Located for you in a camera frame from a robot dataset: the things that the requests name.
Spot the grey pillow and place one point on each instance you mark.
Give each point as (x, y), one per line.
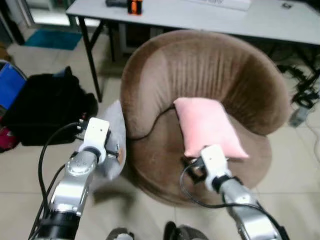
(115, 120)

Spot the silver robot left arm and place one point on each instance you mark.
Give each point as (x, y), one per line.
(70, 190)

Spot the pink pillow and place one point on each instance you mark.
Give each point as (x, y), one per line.
(207, 125)

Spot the brown round sofa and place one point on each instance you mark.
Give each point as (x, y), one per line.
(200, 70)

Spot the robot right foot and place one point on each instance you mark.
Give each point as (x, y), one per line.
(185, 232)

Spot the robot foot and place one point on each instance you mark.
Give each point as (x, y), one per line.
(185, 232)
(120, 234)

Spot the black bag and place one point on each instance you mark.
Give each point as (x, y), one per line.
(47, 105)

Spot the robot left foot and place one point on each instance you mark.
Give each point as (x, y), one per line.
(120, 234)

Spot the white power strip with adapters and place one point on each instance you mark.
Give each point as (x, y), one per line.
(299, 116)

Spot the teal mat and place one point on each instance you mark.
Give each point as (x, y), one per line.
(52, 39)

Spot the orange and black device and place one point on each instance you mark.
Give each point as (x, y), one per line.
(134, 7)

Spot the flat black device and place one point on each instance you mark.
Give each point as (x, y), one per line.
(116, 3)

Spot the small dark object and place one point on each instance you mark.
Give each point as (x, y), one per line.
(286, 6)

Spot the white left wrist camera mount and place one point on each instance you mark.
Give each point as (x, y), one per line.
(95, 135)

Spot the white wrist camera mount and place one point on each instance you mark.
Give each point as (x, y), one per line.
(215, 162)
(95, 135)

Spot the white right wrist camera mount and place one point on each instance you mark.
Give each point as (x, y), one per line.
(215, 162)

